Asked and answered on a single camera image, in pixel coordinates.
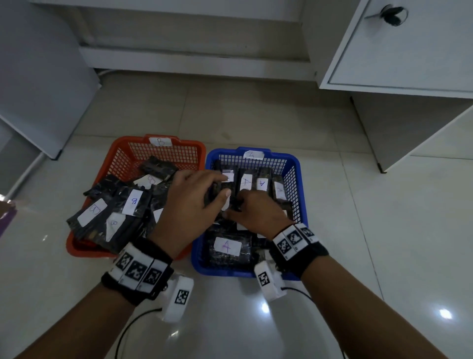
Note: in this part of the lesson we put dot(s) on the person's left hand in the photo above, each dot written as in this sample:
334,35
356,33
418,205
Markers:
184,214

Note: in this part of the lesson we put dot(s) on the person's right hand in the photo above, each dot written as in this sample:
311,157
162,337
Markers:
262,216

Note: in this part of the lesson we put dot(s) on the person's right fingers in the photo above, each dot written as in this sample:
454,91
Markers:
240,207

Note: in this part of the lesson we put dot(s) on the person's left thumb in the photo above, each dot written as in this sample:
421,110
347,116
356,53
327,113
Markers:
221,199

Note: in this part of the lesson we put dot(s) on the black packet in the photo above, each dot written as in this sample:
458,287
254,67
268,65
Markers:
228,176

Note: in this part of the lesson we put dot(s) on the person's left forearm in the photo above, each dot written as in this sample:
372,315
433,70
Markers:
85,325

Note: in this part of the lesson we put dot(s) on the person's right forearm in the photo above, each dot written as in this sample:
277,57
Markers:
362,314

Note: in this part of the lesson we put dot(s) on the pile of black labelled packets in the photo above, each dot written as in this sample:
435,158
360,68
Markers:
229,247
118,210

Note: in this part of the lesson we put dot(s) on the white paper basket label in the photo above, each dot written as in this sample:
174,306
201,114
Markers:
160,141
254,154

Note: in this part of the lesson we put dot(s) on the blue plastic basket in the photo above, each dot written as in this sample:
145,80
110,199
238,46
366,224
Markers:
292,177

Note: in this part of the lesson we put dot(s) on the black wristband with marker tags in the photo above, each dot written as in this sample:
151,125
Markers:
136,272
295,240

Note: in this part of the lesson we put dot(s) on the orange plastic basket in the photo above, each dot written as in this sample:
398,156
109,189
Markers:
129,151

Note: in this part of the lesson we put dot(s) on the white pipe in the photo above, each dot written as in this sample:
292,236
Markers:
27,174

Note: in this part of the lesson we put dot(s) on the purple object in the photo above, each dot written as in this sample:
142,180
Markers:
5,218

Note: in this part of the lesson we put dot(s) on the white cabinet side panel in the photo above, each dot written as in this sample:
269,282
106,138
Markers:
40,74

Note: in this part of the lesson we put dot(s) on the white cabinet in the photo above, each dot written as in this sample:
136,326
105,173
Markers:
402,55

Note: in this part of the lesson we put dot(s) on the black cabinet key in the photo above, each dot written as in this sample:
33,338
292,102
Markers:
391,15

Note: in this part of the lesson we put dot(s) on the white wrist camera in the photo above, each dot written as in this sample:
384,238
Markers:
179,296
268,281

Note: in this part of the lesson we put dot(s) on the white desk frame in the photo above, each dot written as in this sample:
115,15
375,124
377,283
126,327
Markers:
192,55

